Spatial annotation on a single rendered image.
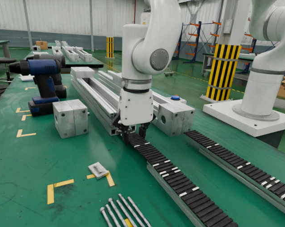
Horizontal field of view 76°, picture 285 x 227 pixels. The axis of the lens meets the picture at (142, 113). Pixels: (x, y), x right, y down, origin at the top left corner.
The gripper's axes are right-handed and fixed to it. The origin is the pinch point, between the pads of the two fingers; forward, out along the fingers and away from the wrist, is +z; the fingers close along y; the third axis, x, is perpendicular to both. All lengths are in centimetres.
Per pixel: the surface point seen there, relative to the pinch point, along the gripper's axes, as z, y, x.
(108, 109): -5.3, -4.2, 11.7
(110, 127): 0.4, -4.4, 9.0
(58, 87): -3, -16, 56
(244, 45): -32, 793, 495
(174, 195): 2.0, -2.0, -23.3
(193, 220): 2.3, -2.0, -29.3
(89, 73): -8, 2, 65
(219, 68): 14, 281, 196
